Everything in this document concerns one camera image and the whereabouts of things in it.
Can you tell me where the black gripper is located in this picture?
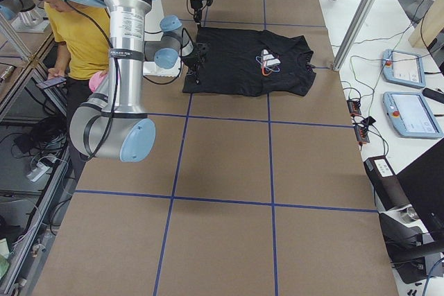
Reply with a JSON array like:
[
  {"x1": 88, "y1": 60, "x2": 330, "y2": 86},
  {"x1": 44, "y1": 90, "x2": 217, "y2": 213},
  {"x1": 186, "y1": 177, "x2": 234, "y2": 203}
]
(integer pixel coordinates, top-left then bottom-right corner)
[
  {"x1": 183, "y1": 42, "x2": 210, "y2": 74},
  {"x1": 189, "y1": 0, "x2": 213, "y2": 29}
]

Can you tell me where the black printed t-shirt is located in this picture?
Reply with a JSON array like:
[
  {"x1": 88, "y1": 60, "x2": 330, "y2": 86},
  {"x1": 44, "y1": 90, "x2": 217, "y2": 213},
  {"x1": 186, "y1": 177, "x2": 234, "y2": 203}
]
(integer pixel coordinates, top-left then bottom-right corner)
[{"x1": 182, "y1": 28, "x2": 316, "y2": 97}]

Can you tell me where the pink plush toy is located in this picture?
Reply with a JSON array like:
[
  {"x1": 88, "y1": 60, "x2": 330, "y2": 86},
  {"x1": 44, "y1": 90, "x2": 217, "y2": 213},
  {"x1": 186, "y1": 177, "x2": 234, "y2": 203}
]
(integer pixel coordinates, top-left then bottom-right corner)
[{"x1": 89, "y1": 70, "x2": 108, "y2": 92}]

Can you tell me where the person in yellow shirt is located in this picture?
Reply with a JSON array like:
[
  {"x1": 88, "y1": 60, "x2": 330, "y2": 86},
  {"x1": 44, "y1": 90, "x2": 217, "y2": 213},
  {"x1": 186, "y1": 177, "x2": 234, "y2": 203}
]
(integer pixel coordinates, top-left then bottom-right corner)
[{"x1": 20, "y1": 0, "x2": 115, "y2": 182}]

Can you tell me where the smartphone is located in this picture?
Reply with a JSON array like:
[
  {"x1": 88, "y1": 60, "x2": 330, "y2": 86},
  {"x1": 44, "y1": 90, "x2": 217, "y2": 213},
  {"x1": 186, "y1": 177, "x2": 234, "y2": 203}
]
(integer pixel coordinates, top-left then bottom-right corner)
[{"x1": 36, "y1": 76, "x2": 67, "y2": 90}]

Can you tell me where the brown table cover mat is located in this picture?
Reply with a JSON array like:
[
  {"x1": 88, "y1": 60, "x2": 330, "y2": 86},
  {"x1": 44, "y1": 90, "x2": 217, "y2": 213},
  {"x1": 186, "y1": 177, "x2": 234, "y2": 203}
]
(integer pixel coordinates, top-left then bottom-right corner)
[{"x1": 33, "y1": 0, "x2": 398, "y2": 295}]

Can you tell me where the far teach pendant tablet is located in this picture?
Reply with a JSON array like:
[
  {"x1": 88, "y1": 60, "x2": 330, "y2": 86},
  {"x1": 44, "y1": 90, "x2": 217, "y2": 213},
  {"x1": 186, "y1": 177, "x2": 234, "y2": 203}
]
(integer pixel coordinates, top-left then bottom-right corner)
[{"x1": 382, "y1": 49, "x2": 426, "y2": 89}]

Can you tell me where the teach pendant tablet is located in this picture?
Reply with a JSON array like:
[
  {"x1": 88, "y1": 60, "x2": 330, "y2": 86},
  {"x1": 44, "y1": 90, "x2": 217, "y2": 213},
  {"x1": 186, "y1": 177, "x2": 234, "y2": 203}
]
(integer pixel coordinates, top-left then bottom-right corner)
[
  {"x1": 382, "y1": 92, "x2": 443, "y2": 139},
  {"x1": 382, "y1": 49, "x2": 426, "y2": 89}
]

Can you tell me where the near teach pendant tablet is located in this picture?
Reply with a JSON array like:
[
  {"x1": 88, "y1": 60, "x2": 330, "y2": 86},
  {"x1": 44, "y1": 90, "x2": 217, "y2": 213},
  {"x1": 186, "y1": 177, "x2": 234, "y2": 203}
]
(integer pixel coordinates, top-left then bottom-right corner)
[{"x1": 382, "y1": 92, "x2": 443, "y2": 139}]

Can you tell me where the black power adapter box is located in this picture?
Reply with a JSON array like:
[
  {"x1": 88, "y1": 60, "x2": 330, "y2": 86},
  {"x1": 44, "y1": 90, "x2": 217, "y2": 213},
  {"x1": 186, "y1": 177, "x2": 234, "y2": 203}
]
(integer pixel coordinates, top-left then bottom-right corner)
[{"x1": 364, "y1": 155, "x2": 411, "y2": 211}]

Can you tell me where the black monitor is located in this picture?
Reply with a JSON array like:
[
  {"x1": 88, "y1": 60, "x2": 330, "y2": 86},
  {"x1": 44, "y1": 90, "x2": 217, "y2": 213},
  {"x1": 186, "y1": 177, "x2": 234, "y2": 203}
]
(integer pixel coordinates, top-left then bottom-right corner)
[{"x1": 397, "y1": 140, "x2": 444, "y2": 240}]

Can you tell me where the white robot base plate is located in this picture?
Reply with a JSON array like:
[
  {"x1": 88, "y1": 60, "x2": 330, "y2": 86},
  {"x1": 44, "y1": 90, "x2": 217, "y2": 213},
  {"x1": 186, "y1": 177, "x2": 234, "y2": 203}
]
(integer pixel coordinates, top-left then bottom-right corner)
[{"x1": 143, "y1": 61, "x2": 180, "y2": 78}]

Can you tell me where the aluminium frame post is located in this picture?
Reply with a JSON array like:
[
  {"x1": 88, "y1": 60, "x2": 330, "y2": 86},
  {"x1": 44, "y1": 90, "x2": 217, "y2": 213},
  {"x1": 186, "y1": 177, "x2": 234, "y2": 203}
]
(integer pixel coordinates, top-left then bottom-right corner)
[{"x1": 332, "y1": 0, "x2": 375, "y2": 71}]

